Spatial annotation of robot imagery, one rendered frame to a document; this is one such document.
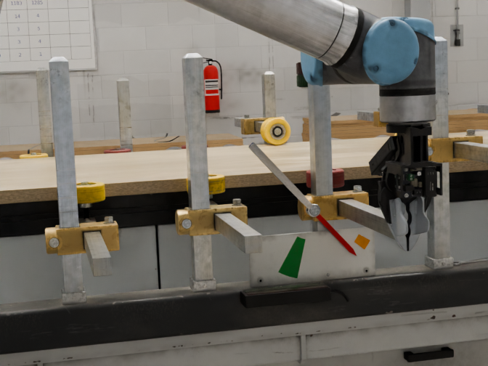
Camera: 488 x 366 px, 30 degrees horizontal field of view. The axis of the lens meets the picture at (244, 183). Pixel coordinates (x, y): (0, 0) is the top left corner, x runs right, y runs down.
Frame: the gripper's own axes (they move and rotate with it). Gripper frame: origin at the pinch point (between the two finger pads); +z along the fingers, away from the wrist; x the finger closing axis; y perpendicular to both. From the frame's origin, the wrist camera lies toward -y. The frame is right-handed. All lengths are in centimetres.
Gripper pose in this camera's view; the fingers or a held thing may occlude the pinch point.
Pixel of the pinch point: (405, 242)
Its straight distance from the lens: 155.0
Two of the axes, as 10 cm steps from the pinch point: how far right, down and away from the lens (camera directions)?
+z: 0.4, 9.9, 1.2
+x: 9.7, -0.7, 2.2
